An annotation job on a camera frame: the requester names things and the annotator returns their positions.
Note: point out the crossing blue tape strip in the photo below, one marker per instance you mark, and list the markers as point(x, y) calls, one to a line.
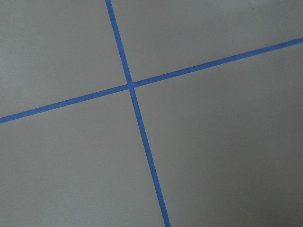
point(151, 80)

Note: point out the long blue tape strip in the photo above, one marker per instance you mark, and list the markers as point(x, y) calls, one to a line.
point(138, 114)

